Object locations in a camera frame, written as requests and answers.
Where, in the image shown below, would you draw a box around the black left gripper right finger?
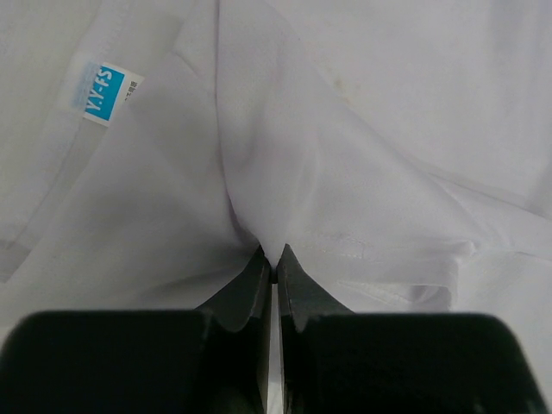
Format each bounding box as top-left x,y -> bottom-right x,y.
277,247 -> 548,413

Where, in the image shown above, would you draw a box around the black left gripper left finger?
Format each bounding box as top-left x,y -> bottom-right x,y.
1,250 -> 271,413

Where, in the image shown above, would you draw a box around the white t shirt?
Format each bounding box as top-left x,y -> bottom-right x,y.
0,0 -> 552,337

